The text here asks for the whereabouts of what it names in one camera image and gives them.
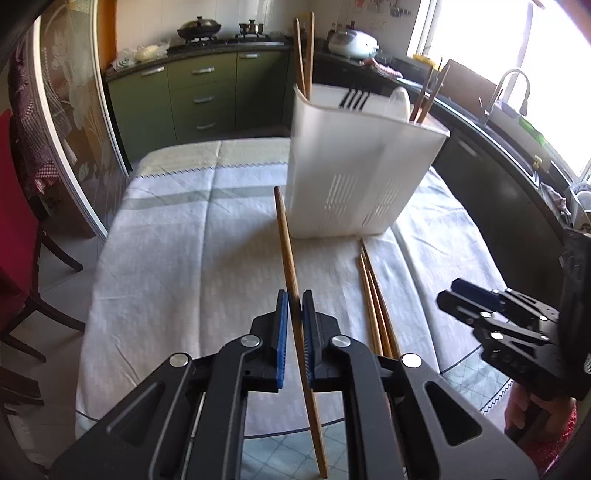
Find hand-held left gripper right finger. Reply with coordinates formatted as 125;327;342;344
300;290;541;480

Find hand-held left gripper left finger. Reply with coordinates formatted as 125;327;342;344
48;288;291;480

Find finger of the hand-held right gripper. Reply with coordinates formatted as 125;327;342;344
451;278;560;325
436;290;551;345

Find pile of wooden chopsticks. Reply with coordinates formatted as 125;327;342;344
357;237;402;359

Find single wooden chopstick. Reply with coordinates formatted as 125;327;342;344
411;59;439;122
294;18;309;99
274;186;329;479
306;12;316;100
418;61;452;124

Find white plastic utensil holder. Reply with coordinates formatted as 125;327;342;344
285;84;451;239

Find white plastic spoon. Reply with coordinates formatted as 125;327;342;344
385;87;411;121

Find black plastic fork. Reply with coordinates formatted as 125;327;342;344
338;90;371;109

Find person's right hand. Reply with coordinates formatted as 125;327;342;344
504;385;536;432

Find dark sink counter cabinets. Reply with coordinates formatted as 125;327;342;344
429;99;568;301

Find person's red patterned clothing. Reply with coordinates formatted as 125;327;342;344
526;401;578;476

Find patterned pale tablecloth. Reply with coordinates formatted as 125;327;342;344
76;137;527;480

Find grey rag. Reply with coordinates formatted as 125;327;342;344
540;182;571;214

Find dish rack with plates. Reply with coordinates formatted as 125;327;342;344
568;185;591;229

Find steel kitchen sink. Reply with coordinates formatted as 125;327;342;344
475;117;543;185

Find green plastic basket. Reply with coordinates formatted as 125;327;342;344
519;115;548;144

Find tall steel sink faucet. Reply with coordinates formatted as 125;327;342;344
480;68;532;125

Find brown cutting board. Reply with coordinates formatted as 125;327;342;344
438;59;497;116

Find red cloth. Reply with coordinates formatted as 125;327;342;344
362;58;402;77

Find kitchen window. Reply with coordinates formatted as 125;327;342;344
406;0;591;185

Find green lower kitchen cabinets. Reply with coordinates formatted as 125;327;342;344
106;46;296;160

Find white rice cooker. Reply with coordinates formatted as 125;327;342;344
328;30;380;58

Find red wooden chair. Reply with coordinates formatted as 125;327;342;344
0;111;86;407

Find dark sauce bottles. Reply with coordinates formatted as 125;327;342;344
327;21;356;42

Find hanging kitchen tools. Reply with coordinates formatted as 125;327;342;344
355;0;411;19

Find sliding glass door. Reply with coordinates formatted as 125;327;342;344
14;0;132;241

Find black gas stove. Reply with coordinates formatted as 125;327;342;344
185;34;278;47

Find small dark cooking pot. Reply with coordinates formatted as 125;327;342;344
239;19;269;40

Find checked red apron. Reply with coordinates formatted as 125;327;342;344
9;46;70;195

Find white plastic bags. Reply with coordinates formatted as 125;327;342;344
113;41;169;70

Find black wok with lid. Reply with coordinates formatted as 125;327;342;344
177;16;221;41

